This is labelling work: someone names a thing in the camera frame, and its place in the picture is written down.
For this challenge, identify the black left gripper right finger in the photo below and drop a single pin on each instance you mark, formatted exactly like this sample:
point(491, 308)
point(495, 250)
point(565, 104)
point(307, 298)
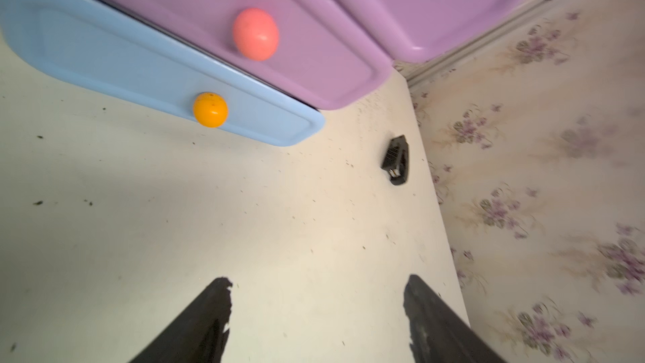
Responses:
point(438, 334)

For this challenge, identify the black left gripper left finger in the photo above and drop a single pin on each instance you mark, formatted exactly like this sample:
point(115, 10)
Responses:
point(199, 333)

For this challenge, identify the yellow bottom drawer knob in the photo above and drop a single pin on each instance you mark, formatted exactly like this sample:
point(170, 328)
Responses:
point(210, 110)

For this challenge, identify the blue bottom drawer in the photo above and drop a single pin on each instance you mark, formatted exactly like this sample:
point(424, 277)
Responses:
point(92, 45)

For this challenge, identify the pink drawer knob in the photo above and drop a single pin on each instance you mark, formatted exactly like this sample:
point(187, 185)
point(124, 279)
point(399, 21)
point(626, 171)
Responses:
point(256, 34)

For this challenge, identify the black binder clip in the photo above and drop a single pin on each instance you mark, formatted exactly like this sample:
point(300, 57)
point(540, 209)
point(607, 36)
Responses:
point(396, 161)

